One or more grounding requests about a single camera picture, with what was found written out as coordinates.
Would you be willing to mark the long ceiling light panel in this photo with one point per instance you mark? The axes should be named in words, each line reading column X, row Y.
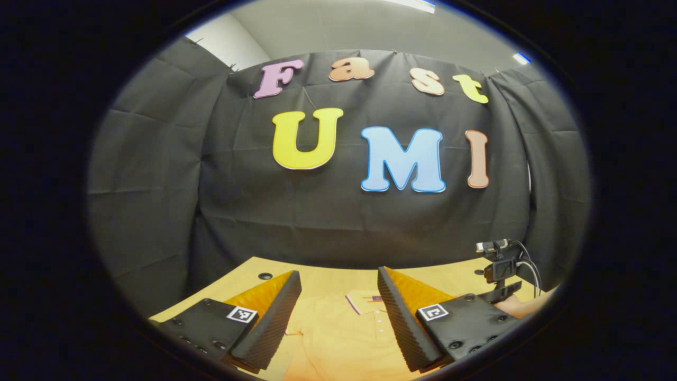
column 412, row 4

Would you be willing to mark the small ceiling light panel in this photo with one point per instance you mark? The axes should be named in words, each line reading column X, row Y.
column 521, row 58

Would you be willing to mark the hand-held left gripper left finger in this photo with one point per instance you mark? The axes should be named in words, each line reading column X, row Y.
column 272, row 323

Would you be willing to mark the black backdrop cloth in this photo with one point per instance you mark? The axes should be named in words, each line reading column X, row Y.
column 238, row 201

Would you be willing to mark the orange T-shirt with striped collar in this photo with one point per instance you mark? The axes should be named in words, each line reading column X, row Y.
column 344, row 344

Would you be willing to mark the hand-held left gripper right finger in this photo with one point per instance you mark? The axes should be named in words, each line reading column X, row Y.
column 404, row 323

